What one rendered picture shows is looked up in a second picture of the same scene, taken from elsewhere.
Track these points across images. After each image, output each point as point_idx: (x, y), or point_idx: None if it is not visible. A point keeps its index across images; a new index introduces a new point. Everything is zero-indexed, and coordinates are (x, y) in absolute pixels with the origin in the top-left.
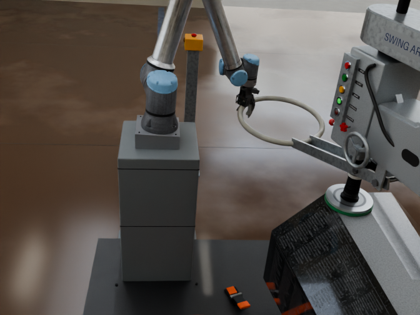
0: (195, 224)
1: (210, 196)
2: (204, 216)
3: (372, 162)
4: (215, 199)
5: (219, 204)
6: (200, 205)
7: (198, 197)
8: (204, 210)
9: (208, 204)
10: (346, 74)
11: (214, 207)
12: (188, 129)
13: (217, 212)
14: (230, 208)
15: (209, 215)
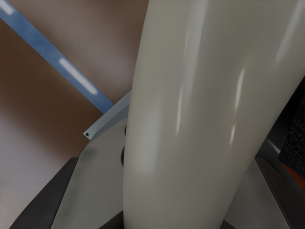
0: (130, 71)
1: (102, 1)
2: (128, 50)
3: None
4: (113, 2)
5: (123, 8)
6: (108, 33)
7: (91, 18)
8: (119, 40)
9: (112, 21)
10: None
11: (123, 22)
12: None
13: (135, 29)
14: (142, 5)
15: (132, 44)
